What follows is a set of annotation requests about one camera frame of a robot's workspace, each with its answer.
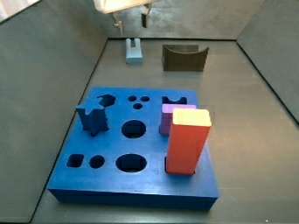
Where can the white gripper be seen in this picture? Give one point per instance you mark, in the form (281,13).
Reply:
(109,6)

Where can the dark blue star peg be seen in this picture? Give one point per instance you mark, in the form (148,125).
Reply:
(93,116)

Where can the light blue square-circle object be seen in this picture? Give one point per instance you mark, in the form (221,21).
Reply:
(134,55)

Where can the red rectangular block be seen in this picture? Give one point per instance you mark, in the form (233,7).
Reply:
(190,130)

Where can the blue shape-sorter base block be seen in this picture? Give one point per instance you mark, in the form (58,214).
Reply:
(116,168)

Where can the black curved fixture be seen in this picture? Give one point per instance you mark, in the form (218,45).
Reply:
(185,58)

